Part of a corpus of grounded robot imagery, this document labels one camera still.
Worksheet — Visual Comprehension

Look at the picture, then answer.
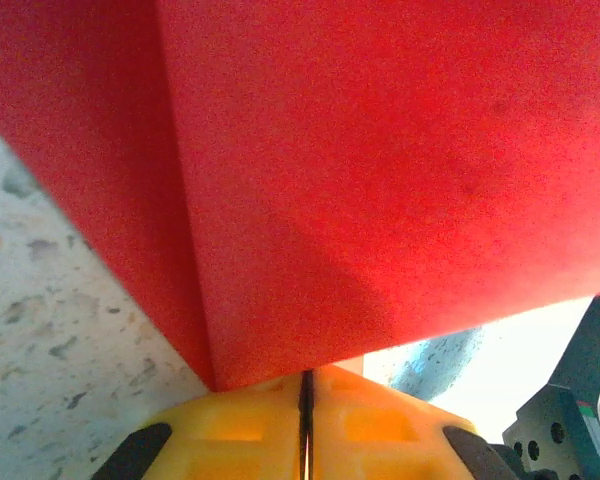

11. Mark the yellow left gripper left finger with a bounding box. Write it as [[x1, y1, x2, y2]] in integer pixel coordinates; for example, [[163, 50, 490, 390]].
[[92, 372, 306, 480]]

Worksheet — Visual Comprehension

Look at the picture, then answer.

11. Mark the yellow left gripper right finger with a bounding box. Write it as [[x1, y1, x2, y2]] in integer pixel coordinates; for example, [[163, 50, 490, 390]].
[[303, 363, 522, 480]]

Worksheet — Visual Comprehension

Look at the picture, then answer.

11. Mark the red cloth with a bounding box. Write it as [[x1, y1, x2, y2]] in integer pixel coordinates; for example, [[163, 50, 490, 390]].
[[0, 0, 600, 394]]

